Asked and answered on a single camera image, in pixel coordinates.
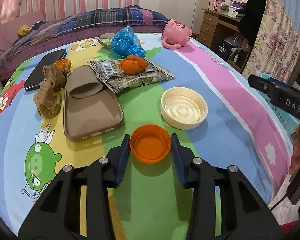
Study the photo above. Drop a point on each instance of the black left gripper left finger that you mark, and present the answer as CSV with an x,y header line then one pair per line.
x,y
75,204

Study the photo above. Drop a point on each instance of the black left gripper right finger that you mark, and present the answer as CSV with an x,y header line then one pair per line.
x,y
224,204

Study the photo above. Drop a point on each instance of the cream plastic jar lid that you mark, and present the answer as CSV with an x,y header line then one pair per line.
x,y
183,108

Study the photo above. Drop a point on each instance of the orange plastic bottle cap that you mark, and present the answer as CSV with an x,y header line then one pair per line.
x,y
150,143

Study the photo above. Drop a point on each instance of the brown cardboard tube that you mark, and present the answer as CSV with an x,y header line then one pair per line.
x,y
83,83

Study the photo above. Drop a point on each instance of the printed foil snack wrapper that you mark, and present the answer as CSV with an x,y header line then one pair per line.
x,y
110,74

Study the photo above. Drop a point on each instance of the blue plastic bag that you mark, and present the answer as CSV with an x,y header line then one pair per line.
x,y
125,43

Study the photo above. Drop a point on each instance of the light blue trash basket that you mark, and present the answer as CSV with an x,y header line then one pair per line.
x,y
288,121

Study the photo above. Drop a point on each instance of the person's right hand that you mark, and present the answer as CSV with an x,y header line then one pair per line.
x,y
295,159

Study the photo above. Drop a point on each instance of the floral curtain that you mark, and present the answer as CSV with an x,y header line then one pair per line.
x,y
277,46

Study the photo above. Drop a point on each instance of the black box under desk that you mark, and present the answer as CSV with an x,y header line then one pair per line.
x,y
224,50

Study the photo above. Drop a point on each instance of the brown phone case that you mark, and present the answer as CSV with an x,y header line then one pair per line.
x,y
92,116

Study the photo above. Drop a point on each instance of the cartoon printed table cover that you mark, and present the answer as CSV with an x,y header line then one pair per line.
x,y
240,129

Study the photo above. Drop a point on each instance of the wooden desk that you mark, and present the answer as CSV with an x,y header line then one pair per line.
x,y
216,27

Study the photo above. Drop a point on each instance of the pink pig mug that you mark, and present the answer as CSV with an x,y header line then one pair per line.
x,y
175,35

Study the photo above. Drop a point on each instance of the small orange peel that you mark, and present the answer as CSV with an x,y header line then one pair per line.
x,y
64,65

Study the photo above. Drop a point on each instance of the bed with plaid blanket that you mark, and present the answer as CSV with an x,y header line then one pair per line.
x,y
52,34

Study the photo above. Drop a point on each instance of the yellow duck plush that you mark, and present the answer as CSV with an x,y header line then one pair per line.
x,y
23,30

